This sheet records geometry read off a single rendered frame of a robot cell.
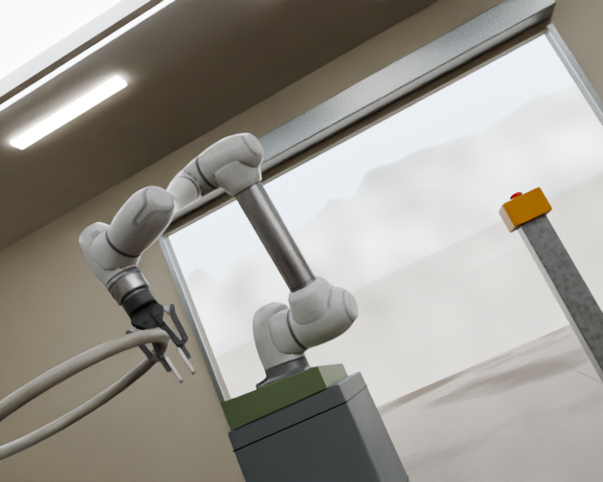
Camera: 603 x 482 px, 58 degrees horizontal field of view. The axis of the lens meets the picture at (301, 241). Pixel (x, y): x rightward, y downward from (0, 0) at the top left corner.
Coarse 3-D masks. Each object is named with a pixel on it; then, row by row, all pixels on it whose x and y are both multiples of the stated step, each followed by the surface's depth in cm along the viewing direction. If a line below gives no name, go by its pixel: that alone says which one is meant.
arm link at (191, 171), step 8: (192, 160) 179; (184, 168) 178; (192, 168) 176; (176, 176) 176; (184, 176) 174; (192, 176) 176; (200, 176) 175; (200, 184) 176; (208, 184) 176; (200, 192) 177; (208, 192) 179
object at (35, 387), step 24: (144, 336) 112; (168, 336) 126; (72, 360) 100; (96, 360) 102; (144, 360) 138; (48, 384) 97; (120, 384) 140; (0, 408) 95; (96, 408) 140; (48, 432) 133; (0, 456) 121
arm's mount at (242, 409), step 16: (320, 368) 166; (336, 368) 185; (272, 384) 168; (288, 384) 167; (304, 384) 165; (320, 384) 164; (240, 400) 170; (256, 400) 169; (272, 400) 167; (288, 400) 166; (240, 416) 169; (256, 416) 168
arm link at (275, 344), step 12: (264, 312) 188; (276, 312) 187; (264, 324) 186; (276, 324) 184; (264, 336) 185; (276, 336) 183; (288, 336) 181; (264, 348) 184; (276, 348) 183; (288, 348) 182; (300, 348) 183; (264, 360) 185; (276, 360) 182; (288, 360) 182
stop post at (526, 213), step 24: (528, 192) 160; (504, 216) 165; (528, 216) 159; (528, 240) 160; (552, 240) 158; (552, 264) 157; (552, 288) 159; (576, 288) 154; (576, 312) 154; (600, 312) 152; (576, 336) 159; (600, 336) 151; (600, 360) 150
